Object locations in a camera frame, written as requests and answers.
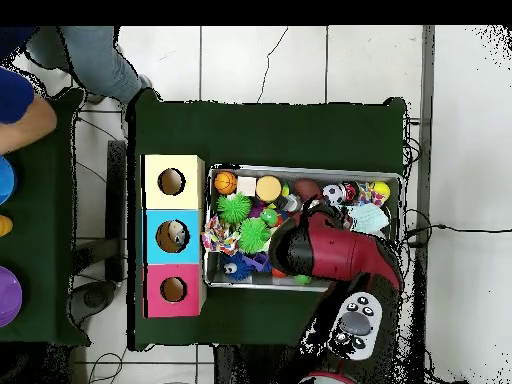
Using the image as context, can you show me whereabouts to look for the blue spiky ball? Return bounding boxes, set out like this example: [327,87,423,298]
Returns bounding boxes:
[219,251,255,281]

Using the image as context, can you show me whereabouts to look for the blue round object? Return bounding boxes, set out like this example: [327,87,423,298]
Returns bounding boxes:
[0,155,17,206]

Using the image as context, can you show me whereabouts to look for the grey round base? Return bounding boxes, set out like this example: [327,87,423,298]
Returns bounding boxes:
[71,279,118,325]

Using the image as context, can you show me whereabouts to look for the black flat panel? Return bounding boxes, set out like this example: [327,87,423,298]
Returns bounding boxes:
[106,139,128,281]

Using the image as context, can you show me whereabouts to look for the orange foam disc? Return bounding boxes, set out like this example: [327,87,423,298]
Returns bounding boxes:
[255,175,283,203]

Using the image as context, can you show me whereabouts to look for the orange toy basketball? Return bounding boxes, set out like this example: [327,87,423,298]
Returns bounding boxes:
[213,170,238,196]

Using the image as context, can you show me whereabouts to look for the brown toy football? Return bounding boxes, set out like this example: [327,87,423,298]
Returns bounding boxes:
[293,178,324,201]

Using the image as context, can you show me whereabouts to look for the silver wire mesh bin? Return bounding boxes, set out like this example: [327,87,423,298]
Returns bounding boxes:
[203,163,403,295]

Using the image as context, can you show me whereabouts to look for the large green spiky ball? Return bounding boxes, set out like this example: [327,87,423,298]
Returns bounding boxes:
[238,217,272,255]

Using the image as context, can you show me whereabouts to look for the black power cable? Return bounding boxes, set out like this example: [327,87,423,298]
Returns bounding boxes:
[403,222,512,247]

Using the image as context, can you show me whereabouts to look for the neighbouring green table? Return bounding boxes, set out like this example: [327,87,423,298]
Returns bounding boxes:
[0,87,91,347]

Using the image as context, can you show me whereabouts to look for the black and white soccer ball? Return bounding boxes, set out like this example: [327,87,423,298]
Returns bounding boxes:
[321,183,346,207]

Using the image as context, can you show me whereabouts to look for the purple ball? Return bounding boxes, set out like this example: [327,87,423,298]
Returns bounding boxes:
[0,265,24,329]

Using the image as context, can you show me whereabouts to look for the mint green knitted cloth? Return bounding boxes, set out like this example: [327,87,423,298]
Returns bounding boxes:
[347,202,391,235]

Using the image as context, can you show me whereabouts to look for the plain wooden cube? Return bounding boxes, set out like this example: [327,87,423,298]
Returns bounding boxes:
[236,176,258,197]

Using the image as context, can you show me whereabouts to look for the dark green tablecloth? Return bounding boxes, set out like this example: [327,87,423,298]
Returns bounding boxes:
[126,88,408,351]

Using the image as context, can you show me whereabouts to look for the person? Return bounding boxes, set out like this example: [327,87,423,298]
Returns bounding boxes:
[0,25,154,125]

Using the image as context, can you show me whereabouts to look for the wooden box with three holes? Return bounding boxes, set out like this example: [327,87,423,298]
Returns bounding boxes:
[141,154,207,320]

